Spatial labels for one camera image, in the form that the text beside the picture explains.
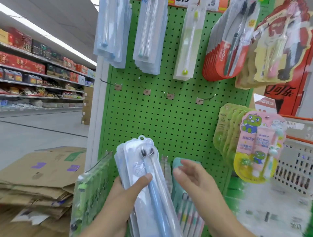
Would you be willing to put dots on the pile of red grey toothbrush packs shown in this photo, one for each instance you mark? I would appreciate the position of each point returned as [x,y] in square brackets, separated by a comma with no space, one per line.
[220,53]

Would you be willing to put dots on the row of twin toothbrush packs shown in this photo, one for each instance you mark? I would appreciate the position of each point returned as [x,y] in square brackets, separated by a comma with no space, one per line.
[151,34]

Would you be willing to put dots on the green pegboard display rack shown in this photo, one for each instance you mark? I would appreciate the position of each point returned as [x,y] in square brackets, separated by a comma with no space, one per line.
[161,112]

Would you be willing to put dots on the basket of candies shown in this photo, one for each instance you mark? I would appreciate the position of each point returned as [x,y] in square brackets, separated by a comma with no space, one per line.
[298,166]

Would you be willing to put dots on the row of green pink packs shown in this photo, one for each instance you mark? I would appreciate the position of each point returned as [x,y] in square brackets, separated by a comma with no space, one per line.
[244,141]

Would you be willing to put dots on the person's right hand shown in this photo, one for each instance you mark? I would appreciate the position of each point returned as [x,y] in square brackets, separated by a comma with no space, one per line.
[200,193]

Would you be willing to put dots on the small printed sign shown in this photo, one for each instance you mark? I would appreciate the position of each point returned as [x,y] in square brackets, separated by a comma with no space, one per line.
[264,105]

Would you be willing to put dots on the pile of flattened cardboard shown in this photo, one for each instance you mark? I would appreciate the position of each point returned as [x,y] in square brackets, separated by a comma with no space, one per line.
[34,180]

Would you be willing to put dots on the stocked store shelves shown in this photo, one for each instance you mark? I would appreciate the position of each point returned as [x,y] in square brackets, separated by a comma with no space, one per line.
[39,73]

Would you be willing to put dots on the red cola poster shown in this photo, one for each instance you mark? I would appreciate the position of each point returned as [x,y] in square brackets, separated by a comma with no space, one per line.
[288,97]

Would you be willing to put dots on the clear red cartoon toothbrush box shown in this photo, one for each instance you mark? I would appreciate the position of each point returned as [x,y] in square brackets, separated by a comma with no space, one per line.
[166,176]

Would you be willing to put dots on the stack of brown cartons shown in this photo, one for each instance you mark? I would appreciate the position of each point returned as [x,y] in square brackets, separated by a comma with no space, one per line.
[87,105]

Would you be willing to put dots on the row of red cartoon packs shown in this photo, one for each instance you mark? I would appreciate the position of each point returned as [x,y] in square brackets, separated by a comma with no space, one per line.
[278,44]

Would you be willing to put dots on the bundle of clear blue toothbrush blisters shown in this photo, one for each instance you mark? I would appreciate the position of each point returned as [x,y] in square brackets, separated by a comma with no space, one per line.
[142,161]

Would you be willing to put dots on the bundle of clear kids toothbrushes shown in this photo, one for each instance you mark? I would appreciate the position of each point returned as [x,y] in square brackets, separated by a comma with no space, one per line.
[90,195]

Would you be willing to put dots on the bundle of green toothbrush packs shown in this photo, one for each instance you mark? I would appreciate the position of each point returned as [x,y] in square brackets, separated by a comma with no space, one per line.
[188,39]

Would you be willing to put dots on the ceiling light strip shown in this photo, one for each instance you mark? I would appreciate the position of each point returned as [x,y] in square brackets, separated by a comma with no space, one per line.
[95,4]
[49,36]

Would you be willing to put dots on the rows of orange price tags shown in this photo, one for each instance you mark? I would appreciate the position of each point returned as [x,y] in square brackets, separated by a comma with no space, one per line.
[215,5]

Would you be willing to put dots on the person's left hand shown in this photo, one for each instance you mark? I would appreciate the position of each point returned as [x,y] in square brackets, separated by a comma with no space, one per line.
[120,210]

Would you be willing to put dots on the row of blue toothbrush packs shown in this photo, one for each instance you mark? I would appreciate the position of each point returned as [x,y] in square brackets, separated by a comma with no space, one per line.
[112,29]

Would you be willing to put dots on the teal multi toothbrush pack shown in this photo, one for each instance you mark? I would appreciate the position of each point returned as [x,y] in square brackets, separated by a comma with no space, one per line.
[188,215]

